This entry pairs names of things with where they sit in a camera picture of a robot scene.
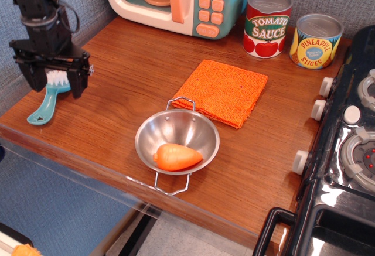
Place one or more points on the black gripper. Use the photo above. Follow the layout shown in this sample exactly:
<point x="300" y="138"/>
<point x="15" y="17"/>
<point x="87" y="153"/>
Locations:
<point x="49" y="46"/>

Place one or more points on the blue dish brush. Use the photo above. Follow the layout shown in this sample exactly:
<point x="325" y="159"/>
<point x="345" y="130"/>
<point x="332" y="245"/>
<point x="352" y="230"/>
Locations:
<point x="48" y="103"/>

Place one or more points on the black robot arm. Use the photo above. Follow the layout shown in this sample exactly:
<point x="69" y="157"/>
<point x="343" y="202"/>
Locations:
<point x="40" y="8"/>

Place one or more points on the orange folded towel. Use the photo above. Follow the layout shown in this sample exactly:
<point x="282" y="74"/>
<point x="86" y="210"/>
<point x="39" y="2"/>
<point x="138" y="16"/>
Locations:
<point x="221" y="92"/>

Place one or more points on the orange plastic carrot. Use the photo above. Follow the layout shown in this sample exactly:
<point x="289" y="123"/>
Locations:
<point x="174" y="157"/>

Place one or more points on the toy microwave oven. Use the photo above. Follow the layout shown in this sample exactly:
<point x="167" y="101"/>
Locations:
<point x="210" y="19"/>

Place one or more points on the orange plush object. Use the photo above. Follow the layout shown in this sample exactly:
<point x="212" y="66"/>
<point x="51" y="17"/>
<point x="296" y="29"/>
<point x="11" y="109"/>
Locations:
<point x="25" y="250"/>

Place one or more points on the tomato sauce can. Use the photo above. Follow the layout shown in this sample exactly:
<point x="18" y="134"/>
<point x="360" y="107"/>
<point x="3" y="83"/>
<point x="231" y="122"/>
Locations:
<point x="266" y="27"/>

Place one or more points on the pineapple slices can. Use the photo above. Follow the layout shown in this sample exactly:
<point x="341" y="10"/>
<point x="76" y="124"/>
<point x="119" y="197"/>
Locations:
<point x="315" y="42"/>

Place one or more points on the black toy stove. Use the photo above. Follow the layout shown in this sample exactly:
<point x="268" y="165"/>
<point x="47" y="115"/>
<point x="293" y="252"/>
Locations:
<point x="335" y="200"/>

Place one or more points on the steel bowl with handles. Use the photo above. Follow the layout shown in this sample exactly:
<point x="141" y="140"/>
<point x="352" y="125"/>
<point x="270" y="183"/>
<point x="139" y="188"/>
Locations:
<point x="177" y="126"/>

